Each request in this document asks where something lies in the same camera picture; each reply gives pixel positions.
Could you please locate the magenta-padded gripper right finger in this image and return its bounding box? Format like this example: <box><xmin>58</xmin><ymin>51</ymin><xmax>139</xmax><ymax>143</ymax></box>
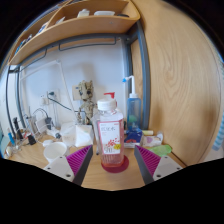
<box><xmin>133</xmin><ymin>144</ymin><xmax>184</xmax><ymax>185</ymax></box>

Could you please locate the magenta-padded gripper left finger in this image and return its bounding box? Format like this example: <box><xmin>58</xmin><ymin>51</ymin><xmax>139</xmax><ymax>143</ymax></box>
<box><xmin>43</xmin><ymin>144</ymin><xmax>94</xmax><ymax>187</ymax></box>

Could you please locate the clear red-labelled drink bottle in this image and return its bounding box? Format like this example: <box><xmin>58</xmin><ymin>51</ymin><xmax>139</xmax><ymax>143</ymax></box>
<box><xmin>95</xmin><ymin>97</ymin><xmax>126</xmax><ymax>168</ymax></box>

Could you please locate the white plastic cup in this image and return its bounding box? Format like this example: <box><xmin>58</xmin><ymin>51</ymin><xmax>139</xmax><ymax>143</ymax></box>
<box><xmin>43</xmin><ymin>141</ymin><xmax>69</xmax><ymax>164</ymax></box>

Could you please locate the green cloth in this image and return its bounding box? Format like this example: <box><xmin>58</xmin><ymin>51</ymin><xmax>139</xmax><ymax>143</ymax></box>
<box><xmin>148</xmin><ymin>143</ymin><xmax>173</xmax><ymax>158</ymax></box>

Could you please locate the white tissue pack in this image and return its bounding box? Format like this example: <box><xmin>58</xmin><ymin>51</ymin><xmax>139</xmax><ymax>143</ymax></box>
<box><xmin>59</xmin><ymin>121</ymin><xmax>95</xmax><ymax>148</ymax></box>

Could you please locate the flat round red coaster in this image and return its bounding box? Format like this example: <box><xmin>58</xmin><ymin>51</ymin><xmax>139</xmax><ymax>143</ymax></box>
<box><xmin>100</xmin><ymin>154</ymin><xmax>130</xmax><ymax>174</ymax></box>

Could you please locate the blue bent-nozzle squeeze bottle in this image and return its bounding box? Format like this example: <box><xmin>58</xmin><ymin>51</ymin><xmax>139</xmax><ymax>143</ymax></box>
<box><xmin>121</xmin><ymin>75</ymin><xmax>143</xmax><ymax>134</ymax></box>

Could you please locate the tree creature figurine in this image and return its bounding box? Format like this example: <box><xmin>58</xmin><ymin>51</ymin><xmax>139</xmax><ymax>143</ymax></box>
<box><xmin>77</xmin><ymin>79</ymin><xmax>98</xmax><ymax>126</ymax></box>

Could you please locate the white thin-armed desk lamp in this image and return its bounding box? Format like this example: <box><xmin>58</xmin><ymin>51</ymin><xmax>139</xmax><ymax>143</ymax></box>
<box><xmin>18</xmin><ymin>59</ymin><xmax>79</xmax><ymax>124</ymax></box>

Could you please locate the wooden shelf unit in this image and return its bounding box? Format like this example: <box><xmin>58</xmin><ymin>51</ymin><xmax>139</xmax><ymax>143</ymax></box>
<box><xmin>8</xmin><ymin>0</ymin><xmax>142</xmax><ymax>66</ymax></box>

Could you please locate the white wall socket black plug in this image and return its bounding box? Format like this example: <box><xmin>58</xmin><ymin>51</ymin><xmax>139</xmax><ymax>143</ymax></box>
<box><xmin>46</xmin><ymin>89</ymin><xmax>61</xmax><ymax>105</ymax></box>

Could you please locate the grey metal desk frame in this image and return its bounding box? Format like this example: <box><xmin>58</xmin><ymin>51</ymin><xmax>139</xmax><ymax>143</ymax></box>
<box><xmin>4</xmin><ymin>19</ymin><xmax>151</xmax><ymax>134</ymax></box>

